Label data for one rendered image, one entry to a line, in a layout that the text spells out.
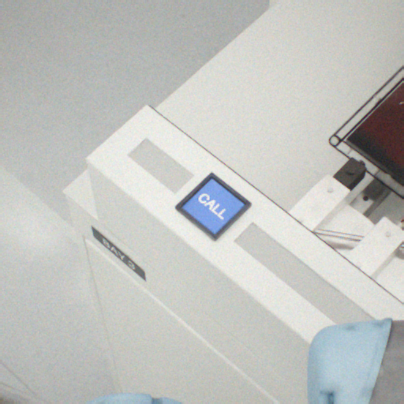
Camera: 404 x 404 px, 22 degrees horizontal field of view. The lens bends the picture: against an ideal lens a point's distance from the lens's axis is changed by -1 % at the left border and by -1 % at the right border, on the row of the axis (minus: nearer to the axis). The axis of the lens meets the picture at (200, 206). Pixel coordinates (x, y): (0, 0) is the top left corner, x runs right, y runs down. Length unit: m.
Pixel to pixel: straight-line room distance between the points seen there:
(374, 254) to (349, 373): 0.55
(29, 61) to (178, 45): 0.34
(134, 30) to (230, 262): 1.44
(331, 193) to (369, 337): 0.57
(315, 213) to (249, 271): 0.13
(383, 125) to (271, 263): 0.25
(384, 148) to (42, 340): 1.05
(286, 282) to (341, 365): 0.47
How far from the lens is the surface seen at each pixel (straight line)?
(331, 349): 0.59
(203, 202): 1.09
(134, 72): 2.38
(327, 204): 1.16
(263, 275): 1.06
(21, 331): 2.10
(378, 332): 0.61
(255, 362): 1.20
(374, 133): 1.22
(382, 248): 1.14
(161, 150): 1.13
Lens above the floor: 1.92
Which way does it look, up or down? 61 degrees down
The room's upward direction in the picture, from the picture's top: 2 degrees counter-clockwise
